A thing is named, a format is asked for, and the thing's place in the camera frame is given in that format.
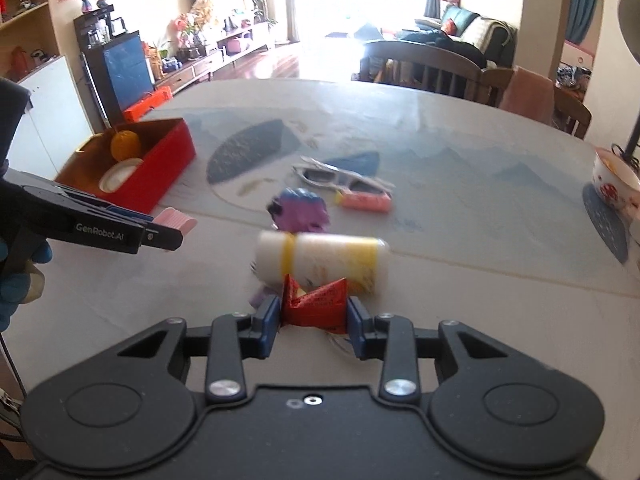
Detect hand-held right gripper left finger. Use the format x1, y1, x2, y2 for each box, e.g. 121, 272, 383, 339
117, 294, 282, 403

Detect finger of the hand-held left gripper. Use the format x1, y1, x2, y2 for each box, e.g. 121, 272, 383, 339
5, 170, 155, 223
20, 185, 184, 255

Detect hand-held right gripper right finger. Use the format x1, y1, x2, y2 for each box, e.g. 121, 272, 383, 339
346, 296, 508, 405

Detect red packet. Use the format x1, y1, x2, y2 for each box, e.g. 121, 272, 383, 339
281, 275, 349, 335

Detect red metal tin box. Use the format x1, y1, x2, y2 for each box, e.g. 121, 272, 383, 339
54, 117, 197, 215

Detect white bottle with yellow band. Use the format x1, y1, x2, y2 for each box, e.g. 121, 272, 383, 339
251, 230, 391, 296

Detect purple toy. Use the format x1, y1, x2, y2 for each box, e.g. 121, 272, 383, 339
266, 187, 331, 233

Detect person's left hand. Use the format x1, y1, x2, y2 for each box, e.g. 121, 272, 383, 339
0, 240, 54, 333

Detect beige tape roll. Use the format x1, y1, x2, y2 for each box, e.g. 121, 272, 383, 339
98, 157, 145, 193

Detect white cabinet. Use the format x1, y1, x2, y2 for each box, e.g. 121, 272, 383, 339
10, 55, 97, 181

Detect orange yarn ball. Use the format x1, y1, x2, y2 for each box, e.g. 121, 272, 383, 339
110, 130, 141, 163

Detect wooden bookshelf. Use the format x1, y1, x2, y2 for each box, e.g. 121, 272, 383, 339
0, 0, 62, 83

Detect orange red box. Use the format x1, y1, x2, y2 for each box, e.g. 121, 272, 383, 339
124, 86, 174, 123

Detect black cabinet with blue panel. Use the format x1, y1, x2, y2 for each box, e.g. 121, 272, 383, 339
74, 10, 157, 129

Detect pink tube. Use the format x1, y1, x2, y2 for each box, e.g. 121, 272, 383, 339
335, 190, 392, 215

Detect white sunglasses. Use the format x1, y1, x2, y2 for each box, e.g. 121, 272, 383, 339
292, 156, 396, 196

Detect wooden tv cabinet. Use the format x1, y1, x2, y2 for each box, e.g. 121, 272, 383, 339
150, 22, 273, 96

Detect printed tablecloth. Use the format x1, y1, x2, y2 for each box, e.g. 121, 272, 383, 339
0, 77, 640, 480

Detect dark wooden chair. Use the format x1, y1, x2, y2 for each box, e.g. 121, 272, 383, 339
359, 40, 488, 107

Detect pink cloth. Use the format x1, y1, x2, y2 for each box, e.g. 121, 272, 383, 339
500, 66, 556, 128

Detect white bowl with red print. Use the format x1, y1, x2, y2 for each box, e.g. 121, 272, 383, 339
591, 147, 640, 218

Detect brown wooden chair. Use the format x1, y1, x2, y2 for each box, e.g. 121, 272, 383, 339
482, 66, 593, 140

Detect dark teal sofa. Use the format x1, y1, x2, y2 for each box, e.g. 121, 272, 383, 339
415, 5, 518, 68

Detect white knitted blanket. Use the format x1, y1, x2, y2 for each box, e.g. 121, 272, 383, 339
462, 16, 516, 52

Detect blue curtain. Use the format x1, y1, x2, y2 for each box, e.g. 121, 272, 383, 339
570, 0, 607, 46

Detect grey desk lamp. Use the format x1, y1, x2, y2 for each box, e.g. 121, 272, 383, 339
611, 0, 640, 171

